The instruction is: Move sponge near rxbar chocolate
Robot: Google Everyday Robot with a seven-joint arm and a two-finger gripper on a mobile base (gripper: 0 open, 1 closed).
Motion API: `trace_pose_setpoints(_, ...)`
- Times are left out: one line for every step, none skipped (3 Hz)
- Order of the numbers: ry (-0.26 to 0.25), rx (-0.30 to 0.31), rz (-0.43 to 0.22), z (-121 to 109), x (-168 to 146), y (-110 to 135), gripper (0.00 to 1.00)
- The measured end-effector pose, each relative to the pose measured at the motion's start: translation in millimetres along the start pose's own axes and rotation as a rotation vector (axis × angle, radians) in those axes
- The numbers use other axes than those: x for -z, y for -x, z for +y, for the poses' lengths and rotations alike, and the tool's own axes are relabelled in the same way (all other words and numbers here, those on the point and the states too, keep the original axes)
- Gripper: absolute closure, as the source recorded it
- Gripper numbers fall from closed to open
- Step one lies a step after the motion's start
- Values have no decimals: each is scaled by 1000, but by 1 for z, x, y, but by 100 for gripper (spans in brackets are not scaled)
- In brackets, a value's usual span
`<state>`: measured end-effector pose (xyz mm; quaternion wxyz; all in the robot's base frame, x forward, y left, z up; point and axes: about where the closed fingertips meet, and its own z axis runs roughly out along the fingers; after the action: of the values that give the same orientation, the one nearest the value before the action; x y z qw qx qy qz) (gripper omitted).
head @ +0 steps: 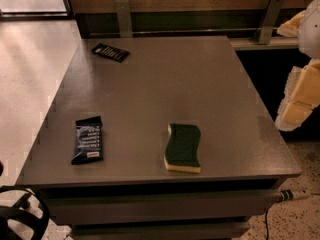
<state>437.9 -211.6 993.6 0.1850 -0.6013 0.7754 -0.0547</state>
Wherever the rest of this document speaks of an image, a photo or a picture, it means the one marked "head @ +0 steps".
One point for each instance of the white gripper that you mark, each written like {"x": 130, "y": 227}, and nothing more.
{"x": 311, "y": 30}

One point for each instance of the green and yellow sponge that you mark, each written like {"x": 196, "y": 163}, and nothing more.
{"x": 181, "y": 152}

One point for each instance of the black rxbar chocolate wrapper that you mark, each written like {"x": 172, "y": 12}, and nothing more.
{"x": 109, "y": 52}

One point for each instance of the blue rxbar wrapper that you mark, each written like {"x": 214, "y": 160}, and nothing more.
{"x": 88, "y": 144}

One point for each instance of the grey drawer cabinet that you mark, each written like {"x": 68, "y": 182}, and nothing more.
{"x": 130, "y": 194}

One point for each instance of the black office chair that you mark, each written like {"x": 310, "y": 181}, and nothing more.
{"x": 19, "y": 212}

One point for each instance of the right metal wall bracket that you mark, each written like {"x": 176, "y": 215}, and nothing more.
{"x": 263, "y": 34}

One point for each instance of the metal wall bracket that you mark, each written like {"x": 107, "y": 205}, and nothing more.
{"x": 263, "y": 34}
{"x": 124, "y": 18}

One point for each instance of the left metal wall bracket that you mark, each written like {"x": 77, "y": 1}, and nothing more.
{"x": 124, "y": 18}

